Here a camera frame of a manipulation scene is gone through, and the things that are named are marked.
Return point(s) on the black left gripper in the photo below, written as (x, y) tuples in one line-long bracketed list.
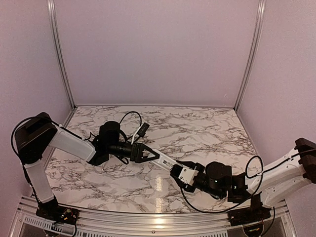
[(138, 158)]

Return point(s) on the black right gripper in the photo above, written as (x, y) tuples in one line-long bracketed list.
[(192, 164)]

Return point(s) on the white remote control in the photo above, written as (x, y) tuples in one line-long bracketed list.
[(164, 162)]

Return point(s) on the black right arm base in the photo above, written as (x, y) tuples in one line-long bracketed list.
[(255, 212)]

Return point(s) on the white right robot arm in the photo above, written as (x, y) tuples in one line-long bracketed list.
[(272, 183)]

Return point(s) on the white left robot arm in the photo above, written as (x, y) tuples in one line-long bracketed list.
[(94, 152)]

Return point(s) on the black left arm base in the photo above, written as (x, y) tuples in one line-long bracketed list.
[(59, 214)]

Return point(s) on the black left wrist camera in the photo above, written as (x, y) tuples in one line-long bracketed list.
[(142, 130)]

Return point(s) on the aluminium front frame rail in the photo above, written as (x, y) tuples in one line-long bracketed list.
[(99, 223)]

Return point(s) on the aluminium left corner post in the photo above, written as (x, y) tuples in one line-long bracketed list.
[(59, 54)]

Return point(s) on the aluminium corner post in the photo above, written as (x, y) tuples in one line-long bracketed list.
[(252, 53), (59, 54)]

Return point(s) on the aluminium right corner post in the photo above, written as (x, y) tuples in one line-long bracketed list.
[(252, 53)]

